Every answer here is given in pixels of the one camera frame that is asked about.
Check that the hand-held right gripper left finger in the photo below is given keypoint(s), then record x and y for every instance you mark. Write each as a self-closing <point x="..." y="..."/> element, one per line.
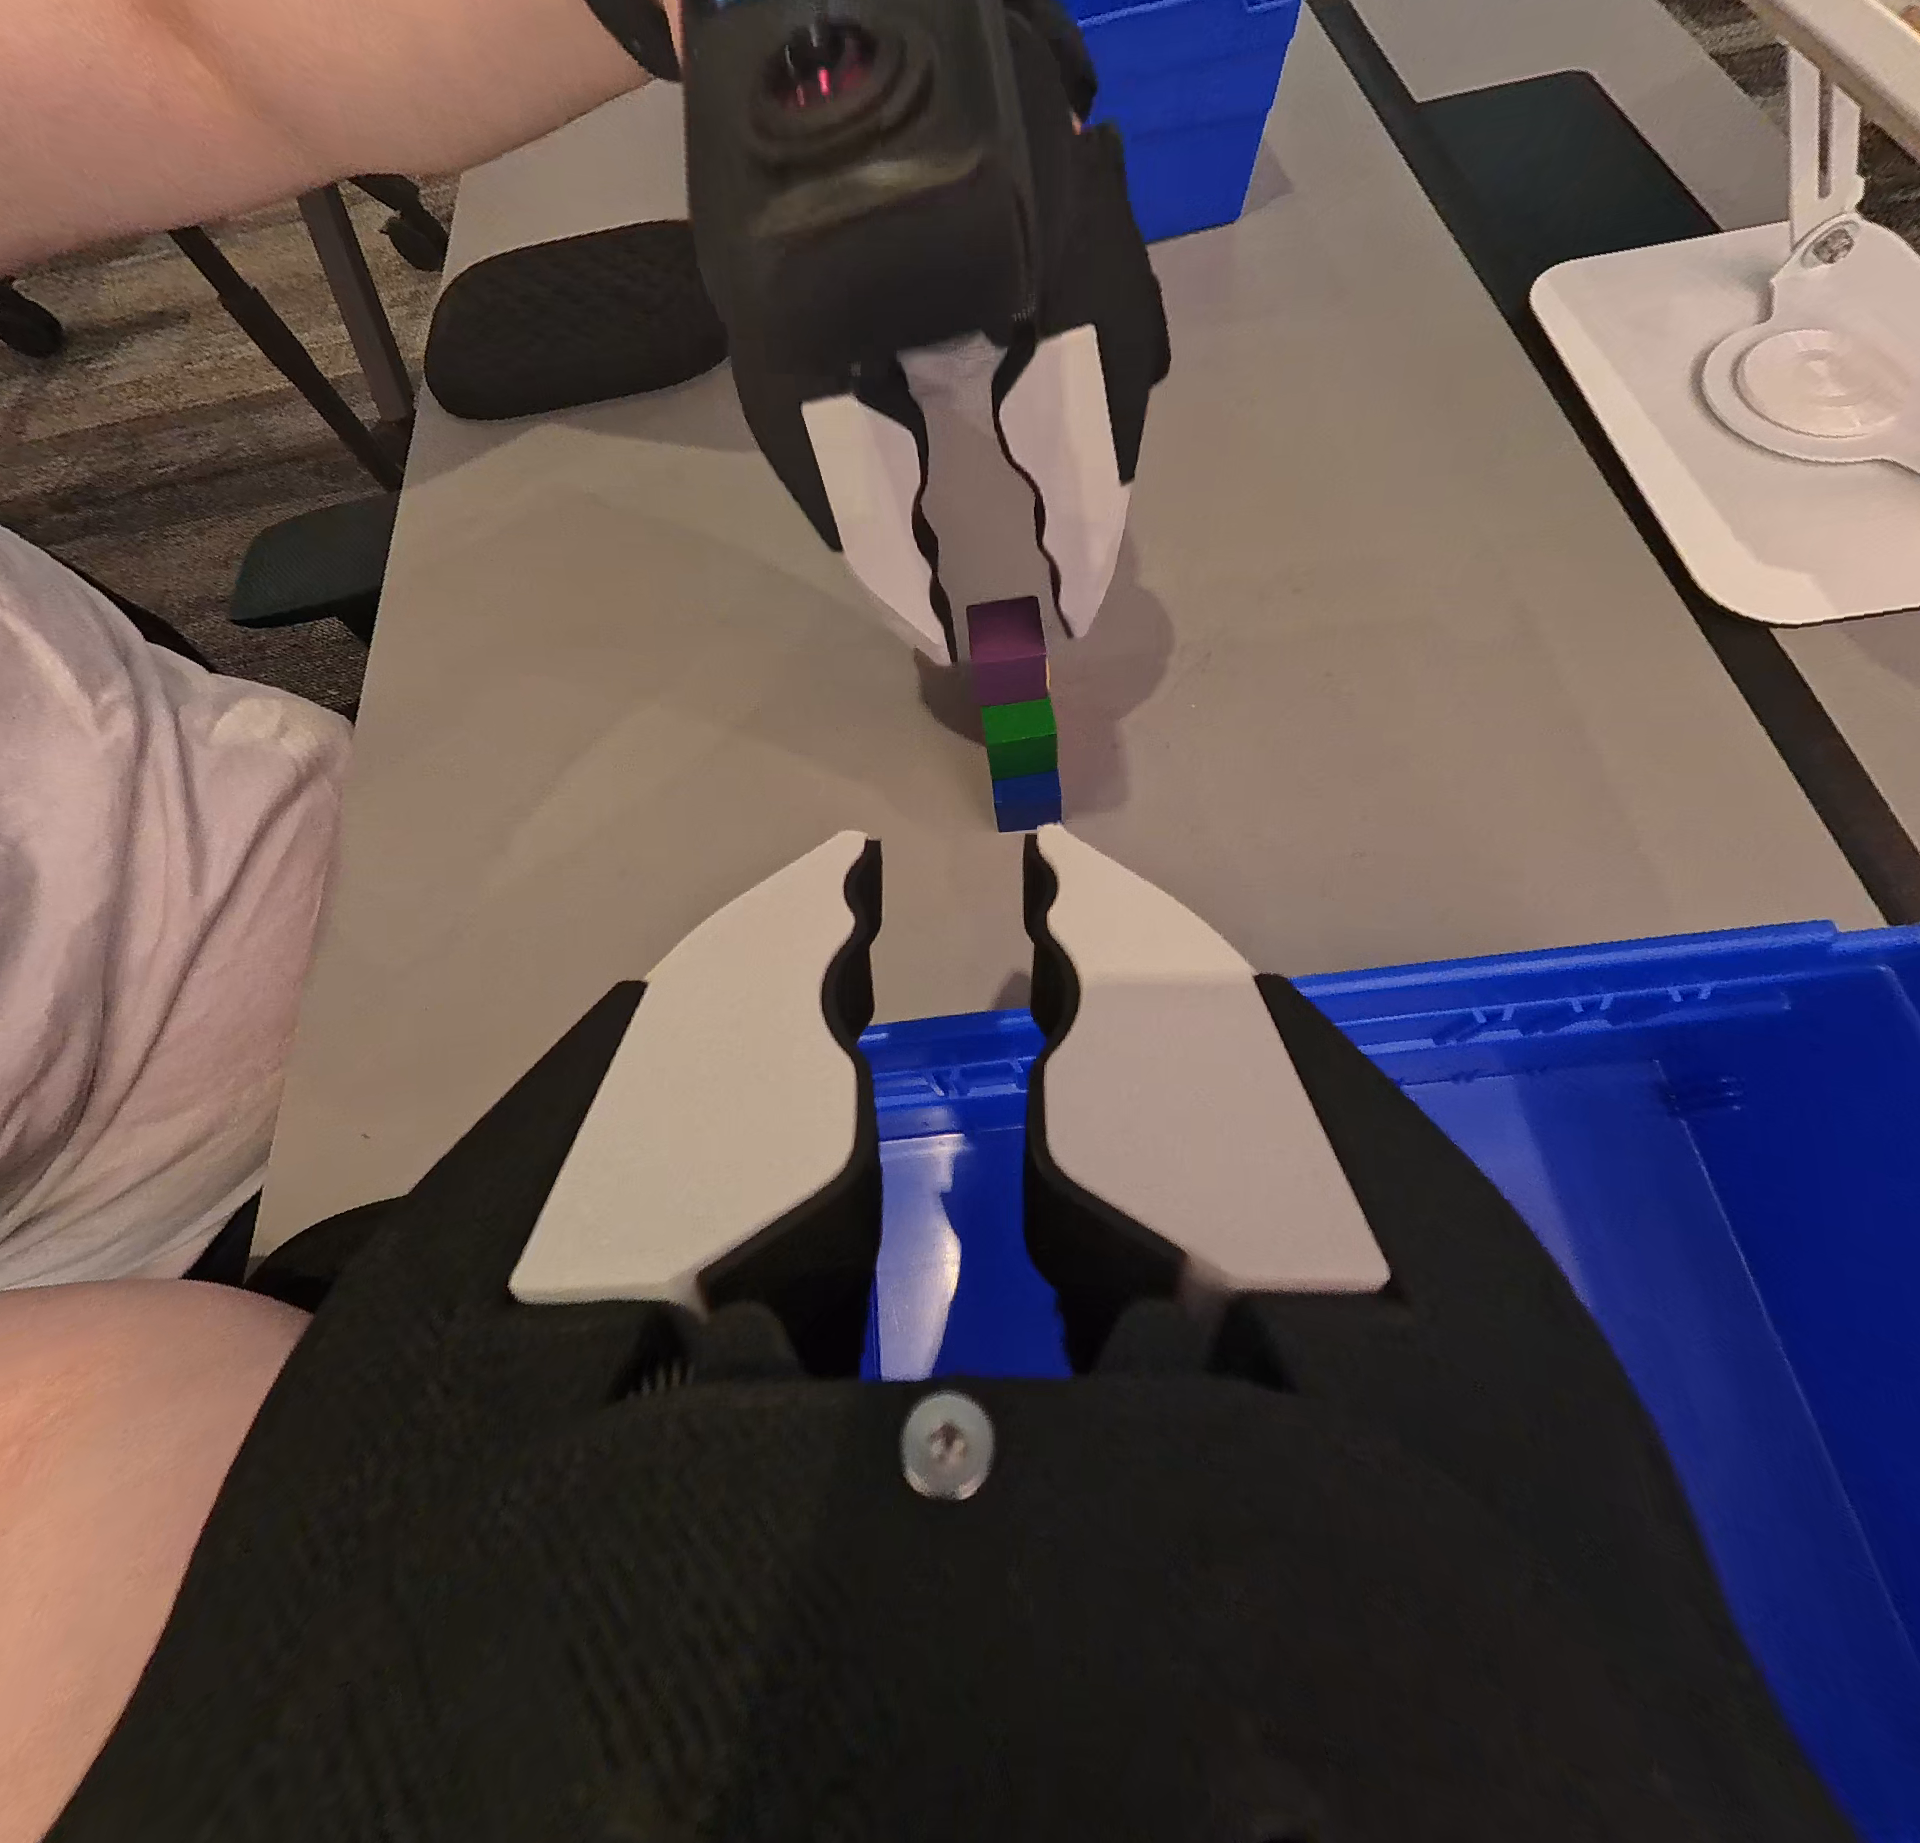
<point x="706" y="1123"/>

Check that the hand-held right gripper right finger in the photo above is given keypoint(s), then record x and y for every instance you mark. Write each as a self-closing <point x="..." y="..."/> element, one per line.
<point x="1201" y="1123"/>

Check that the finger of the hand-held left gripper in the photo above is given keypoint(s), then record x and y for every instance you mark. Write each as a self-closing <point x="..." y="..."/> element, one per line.
<point x="1078" y="479"/>
<point x="876" y="508"/>

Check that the purple wooden cube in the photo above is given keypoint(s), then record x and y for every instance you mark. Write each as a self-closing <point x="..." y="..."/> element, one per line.
<point x="1005" y="636"/>

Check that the green wooden cube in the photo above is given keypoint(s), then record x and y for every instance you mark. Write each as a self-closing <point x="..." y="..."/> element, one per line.
<point x="1020" y="735"/>

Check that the blue wooden cube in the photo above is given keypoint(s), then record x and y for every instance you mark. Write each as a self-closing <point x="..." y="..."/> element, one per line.
<point x="1026" y="798"/>

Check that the blue plastic bin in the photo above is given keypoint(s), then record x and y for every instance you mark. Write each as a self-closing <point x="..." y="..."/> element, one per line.
<point x="1186" y="73"/>
<point x="1648" y="1274"/>

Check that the person's left forearm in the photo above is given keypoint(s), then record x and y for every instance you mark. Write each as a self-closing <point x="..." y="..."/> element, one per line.
<point x="300" y="56"/>

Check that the black oval pad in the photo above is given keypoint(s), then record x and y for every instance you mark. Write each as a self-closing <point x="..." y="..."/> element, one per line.
<point x="572" y="321"/>

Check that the grey desk leg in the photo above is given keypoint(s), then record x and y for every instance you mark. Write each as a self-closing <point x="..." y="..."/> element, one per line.
<point x="342" y="314"/>

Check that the dark desk foot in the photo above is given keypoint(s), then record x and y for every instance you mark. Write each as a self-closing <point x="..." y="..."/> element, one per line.
<point x="305" y="570"/>

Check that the person's leg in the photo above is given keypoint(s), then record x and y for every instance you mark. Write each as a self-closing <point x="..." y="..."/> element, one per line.
<point x="118" y="1544"/>

